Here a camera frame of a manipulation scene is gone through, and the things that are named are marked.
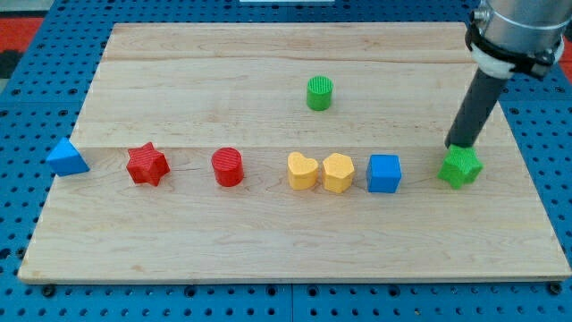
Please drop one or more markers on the yellow heart block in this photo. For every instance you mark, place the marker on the yellow heart block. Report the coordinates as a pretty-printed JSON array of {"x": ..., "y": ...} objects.
[{"x": 302, "y": 171}]

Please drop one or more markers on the yellow hexagon block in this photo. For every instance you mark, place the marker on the yellow hexagon block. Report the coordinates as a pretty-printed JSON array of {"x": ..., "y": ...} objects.
[{"x": 338, "y": 172}]

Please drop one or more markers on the blue cube block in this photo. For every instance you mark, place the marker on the blue cube block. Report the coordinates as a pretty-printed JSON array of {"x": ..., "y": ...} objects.
[{"x": 383, "y": 173}]

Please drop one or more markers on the red cylinder block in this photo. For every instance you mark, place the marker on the red cylinder block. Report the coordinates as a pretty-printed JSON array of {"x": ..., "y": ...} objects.
[{"x": 228, "y": 167}]

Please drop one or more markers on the light wooden board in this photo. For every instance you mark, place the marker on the light wooden board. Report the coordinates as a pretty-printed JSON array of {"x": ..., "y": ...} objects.
[{"x": 192, "y": 88}]

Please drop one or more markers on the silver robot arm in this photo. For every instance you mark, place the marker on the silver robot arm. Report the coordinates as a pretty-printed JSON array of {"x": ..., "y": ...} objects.
[{"x": 518, "y": 36}]

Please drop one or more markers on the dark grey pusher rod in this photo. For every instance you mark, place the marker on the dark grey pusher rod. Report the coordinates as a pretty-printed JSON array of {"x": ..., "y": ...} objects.
[{"x": 475, "y": 109}]

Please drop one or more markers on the red star block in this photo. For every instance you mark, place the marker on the red star block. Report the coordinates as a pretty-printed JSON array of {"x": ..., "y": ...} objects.
[{"x": 147, "y": 165}]

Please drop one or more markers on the green cylinder block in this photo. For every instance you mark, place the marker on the green cylinder block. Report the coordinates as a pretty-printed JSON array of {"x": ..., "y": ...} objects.
[{"x": 319, "y": 93}]

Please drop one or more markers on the blue triangle block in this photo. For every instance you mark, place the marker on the blue triangle block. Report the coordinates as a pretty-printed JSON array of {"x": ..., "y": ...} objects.
[{"x": 64, "y": 159}]

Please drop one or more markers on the green star block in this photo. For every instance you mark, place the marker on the green star block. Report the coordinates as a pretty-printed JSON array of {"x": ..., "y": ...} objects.
[{"x": 460, "y": 166}]

